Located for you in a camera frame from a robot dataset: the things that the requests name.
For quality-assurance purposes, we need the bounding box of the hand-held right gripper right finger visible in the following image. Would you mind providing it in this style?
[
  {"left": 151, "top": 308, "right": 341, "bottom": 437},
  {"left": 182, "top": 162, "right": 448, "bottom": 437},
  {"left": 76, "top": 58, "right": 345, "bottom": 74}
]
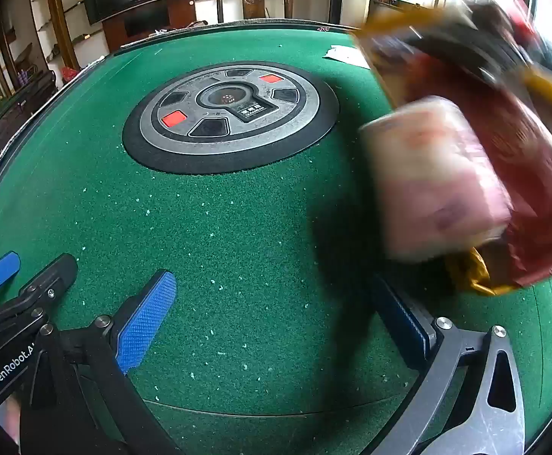
[{"left": 371, "top": 272, "right": 527, "bottom": 455}]

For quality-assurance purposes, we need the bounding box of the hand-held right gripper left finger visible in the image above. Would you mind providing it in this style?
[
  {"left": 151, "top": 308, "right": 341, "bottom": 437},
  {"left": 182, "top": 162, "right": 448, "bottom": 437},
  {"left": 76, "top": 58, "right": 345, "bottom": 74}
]
[{"left": 20, "top": 269, "right": 184, "bottom": 455}]

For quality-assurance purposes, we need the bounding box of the red snack bag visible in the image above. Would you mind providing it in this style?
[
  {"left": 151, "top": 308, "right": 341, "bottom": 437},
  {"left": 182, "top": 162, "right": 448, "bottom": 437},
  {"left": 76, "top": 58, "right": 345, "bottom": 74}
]
[{"left": 413, "top": 64, "right": 552, "bottom": 287}]

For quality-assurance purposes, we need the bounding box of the person's left hand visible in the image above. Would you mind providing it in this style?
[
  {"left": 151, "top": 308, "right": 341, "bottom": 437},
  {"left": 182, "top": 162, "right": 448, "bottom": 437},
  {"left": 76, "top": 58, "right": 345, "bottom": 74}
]
[{"left": 0, "top": 395, "right": 23, "bottom": 444}]

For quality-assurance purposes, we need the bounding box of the pink tissue pack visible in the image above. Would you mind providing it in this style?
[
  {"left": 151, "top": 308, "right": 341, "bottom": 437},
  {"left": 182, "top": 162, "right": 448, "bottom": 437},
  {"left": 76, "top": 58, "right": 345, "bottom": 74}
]
[{"left": 359, "top": 95, "right": 514, "bottom": 264}]

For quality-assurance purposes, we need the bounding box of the round table control panel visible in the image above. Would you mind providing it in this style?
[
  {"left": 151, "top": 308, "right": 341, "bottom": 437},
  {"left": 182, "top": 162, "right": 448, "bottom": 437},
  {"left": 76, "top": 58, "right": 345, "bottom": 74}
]
[{"left": 122, "top": 61, "right": 340, "bottom": 175}]

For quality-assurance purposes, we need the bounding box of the white paper sheet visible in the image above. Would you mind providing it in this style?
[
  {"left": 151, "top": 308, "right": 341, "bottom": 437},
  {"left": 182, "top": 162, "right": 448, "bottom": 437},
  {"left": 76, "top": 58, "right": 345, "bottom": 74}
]
[{"left": 323, "top": 45, "right": 369, "bottom": 68}]

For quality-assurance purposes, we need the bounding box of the brown television cabinet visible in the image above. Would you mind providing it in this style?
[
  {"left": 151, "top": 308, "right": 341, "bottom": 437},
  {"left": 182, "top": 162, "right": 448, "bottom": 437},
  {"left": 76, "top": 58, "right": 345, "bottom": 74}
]
[{"left": 102, "top": 0, "right": 196, "bottom": 53}]

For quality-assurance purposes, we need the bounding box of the wooden wall shelf unit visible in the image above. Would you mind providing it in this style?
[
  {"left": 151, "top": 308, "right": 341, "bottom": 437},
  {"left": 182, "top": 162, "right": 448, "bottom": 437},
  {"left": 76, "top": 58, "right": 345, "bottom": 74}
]
[{"left": 0, "top": 0, "right": 111, "bottom": 100}]

